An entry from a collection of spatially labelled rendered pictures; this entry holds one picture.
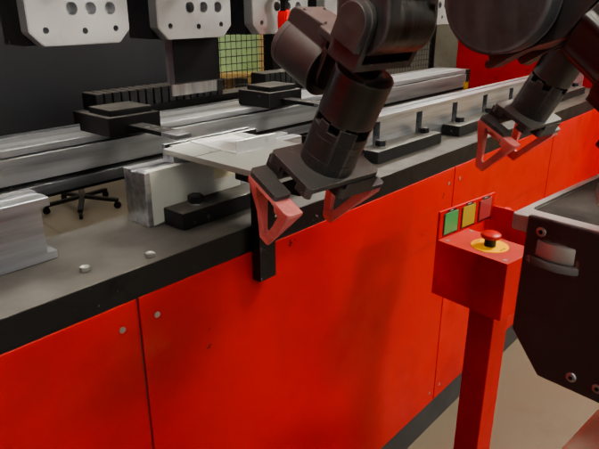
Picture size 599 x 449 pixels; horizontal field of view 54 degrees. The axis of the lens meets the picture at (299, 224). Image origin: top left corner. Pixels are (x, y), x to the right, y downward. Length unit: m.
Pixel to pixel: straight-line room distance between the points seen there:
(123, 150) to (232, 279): 0.41
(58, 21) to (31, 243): 0.31
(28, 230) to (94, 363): 0.21
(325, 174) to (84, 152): 0.73
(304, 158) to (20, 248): 0.47
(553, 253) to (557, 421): 1.55
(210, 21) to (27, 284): 0.50
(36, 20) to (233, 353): 0.61
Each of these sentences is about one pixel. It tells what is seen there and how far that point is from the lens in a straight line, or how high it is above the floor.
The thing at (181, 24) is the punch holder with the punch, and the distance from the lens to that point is 1.00.
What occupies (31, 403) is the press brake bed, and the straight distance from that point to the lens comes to 0.87.
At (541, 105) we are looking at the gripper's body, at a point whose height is 1.09.
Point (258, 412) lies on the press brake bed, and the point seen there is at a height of 0.49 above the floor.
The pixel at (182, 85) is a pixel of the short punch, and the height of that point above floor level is 1.10.
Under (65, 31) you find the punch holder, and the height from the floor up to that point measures 1.19.
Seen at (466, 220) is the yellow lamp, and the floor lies 0.80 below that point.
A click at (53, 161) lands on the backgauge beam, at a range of 1.21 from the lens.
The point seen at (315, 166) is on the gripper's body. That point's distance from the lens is 0.58.
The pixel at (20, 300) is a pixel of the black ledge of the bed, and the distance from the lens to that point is 0.84.
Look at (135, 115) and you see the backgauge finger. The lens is 1.23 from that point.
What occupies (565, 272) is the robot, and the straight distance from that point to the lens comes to 0.58.
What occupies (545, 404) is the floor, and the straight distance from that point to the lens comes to 2.17.
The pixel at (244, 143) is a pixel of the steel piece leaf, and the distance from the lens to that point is 0.97.
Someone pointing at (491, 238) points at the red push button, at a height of 0.80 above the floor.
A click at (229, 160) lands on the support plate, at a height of 1.00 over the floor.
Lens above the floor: 1.23
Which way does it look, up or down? 21 degrees down
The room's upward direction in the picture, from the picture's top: straight up
